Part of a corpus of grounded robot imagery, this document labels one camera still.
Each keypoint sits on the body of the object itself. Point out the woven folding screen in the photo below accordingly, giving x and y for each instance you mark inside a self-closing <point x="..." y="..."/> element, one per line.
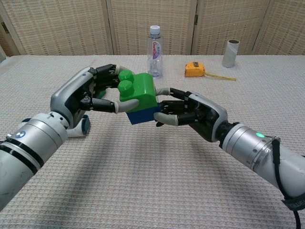
<point x="71" y="26"/>

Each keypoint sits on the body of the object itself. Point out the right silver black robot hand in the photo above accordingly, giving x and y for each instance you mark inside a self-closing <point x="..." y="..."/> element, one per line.
<point x="205" y="112"/>

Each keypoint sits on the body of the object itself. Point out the green toy brick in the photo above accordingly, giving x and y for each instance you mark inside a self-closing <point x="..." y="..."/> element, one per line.
<point x="140" y="93"/>

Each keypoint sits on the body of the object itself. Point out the clear plastic water bottle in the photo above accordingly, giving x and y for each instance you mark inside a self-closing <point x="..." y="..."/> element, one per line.
<point x="155" y="52"/>

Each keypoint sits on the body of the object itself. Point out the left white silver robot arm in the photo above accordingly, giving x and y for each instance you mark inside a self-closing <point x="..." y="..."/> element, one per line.
<point x="23" y="148"/>

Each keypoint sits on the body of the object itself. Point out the cardboard paper tube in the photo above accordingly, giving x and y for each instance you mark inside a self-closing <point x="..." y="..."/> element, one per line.
<point x="230" y="53"/>

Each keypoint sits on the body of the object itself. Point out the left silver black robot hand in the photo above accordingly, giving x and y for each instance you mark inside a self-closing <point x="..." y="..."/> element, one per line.
<point x="69" y="95"/>

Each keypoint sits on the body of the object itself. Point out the yellow tape measure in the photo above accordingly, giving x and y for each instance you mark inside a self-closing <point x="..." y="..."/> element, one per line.
<point x="194" y="69"/>

